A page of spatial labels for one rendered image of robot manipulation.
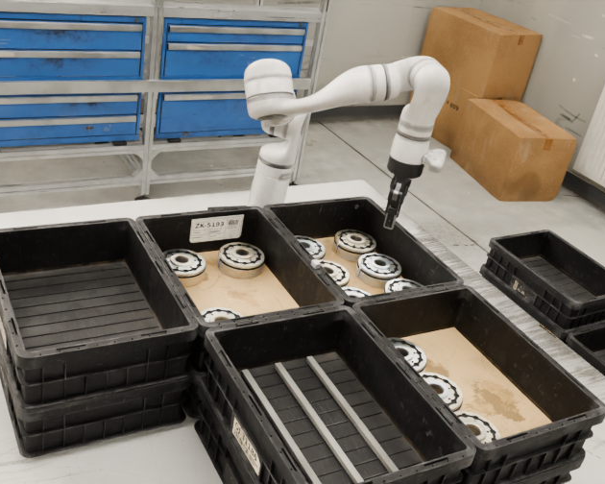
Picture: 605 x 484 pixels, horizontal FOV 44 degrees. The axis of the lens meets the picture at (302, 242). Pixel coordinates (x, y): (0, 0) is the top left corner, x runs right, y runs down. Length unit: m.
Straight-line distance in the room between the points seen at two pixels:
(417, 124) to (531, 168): 2.97
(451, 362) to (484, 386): 0.08
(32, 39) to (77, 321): 1.92
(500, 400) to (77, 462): 0.78
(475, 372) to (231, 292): 0.52
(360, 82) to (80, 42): 1.98
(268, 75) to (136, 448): 0.72
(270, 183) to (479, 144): 2.85
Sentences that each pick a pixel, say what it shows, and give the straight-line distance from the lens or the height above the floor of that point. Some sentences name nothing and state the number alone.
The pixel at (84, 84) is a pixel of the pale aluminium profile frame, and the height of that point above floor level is 0.61.
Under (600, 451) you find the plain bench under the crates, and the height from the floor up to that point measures 0.70.
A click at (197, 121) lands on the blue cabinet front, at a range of 3.57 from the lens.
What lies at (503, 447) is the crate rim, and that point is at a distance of 1.24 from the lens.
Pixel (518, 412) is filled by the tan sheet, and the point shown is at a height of 0.83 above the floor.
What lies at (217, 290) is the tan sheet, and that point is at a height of 0.83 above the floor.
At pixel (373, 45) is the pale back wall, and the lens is 5.03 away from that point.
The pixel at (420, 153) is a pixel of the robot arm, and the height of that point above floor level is 1.17.
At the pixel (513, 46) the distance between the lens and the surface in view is 4.87.
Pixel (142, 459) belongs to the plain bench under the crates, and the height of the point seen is 0.70.
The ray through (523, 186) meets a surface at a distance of 4.49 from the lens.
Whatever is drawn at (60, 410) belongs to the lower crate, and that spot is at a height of 0.81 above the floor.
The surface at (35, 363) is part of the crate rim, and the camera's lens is 1.24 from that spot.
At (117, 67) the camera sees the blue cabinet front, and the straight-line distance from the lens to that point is 3.35.
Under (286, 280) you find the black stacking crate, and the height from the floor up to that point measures 0.85.
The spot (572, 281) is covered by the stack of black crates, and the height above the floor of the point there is 0.49.
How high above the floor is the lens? 1.71
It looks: 29 degrees down
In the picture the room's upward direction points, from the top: 11 degrees clockwise
